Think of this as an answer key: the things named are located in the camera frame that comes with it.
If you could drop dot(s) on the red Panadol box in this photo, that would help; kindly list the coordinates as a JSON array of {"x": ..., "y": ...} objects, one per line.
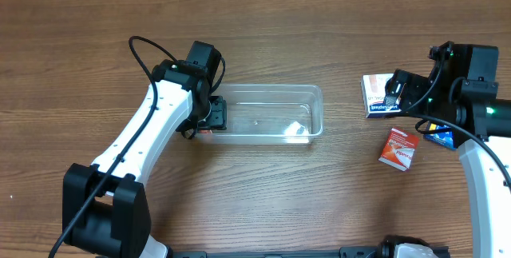
[{"x": 399, "y": 149}]

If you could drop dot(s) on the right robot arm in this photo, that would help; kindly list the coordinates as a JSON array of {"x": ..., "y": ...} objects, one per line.
[{"x": 460, "y": 95}]

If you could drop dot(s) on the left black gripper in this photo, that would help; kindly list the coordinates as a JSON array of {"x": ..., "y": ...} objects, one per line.
[{"x": 218, "y": 114}]

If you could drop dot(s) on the blue VapoDrops box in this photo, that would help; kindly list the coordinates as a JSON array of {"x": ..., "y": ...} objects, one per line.
[{"x": 445, "y": 139}]

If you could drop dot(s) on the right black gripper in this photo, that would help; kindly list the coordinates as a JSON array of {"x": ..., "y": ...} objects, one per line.
[{"x": 400, "y": 90}]

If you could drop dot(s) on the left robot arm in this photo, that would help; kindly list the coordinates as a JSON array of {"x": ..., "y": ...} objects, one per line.
[{"x": 104, "y": 205}]

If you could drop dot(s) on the white Hansaplast plaster box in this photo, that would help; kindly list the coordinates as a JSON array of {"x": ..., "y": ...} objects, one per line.
[{"x": 373, "y": 95}]

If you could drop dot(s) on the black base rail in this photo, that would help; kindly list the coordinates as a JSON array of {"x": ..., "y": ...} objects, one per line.
[{"x": 402, "y": 250}]

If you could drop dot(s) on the clear plastic container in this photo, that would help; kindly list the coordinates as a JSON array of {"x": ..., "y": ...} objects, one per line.
[{"x": 269, "y": 115}]

